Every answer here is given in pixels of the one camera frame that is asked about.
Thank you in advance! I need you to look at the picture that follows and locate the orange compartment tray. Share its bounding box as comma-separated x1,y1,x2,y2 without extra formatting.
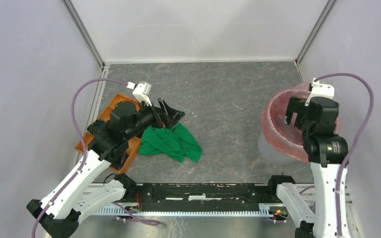
75,93,142,174

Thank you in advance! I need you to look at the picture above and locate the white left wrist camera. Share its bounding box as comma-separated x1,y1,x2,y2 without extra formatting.
127,82,152,106

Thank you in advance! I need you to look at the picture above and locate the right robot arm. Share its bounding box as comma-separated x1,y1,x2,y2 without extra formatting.
266,96,351,238

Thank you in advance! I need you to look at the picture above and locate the green cloth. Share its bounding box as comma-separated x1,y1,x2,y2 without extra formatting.
138,123,203,163

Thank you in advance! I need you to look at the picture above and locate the grey plastic trash bin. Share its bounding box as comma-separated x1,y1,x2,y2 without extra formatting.
257,83,341,167

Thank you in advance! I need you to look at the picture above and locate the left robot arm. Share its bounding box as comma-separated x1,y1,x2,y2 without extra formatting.
27,98,185,238

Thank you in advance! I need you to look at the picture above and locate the red plastic trash bag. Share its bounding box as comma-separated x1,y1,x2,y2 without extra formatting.
260,82,342,164

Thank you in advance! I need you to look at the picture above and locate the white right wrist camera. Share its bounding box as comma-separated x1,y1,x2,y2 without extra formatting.
305,78,335,107

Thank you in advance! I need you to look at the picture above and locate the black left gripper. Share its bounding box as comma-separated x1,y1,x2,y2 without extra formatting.
125,97,185,140

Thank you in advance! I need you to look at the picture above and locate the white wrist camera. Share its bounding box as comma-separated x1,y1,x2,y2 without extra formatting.
127,82,152,106
305,78,335,107

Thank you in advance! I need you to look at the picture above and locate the slotted cable duct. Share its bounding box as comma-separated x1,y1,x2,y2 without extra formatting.
92,204,275,218

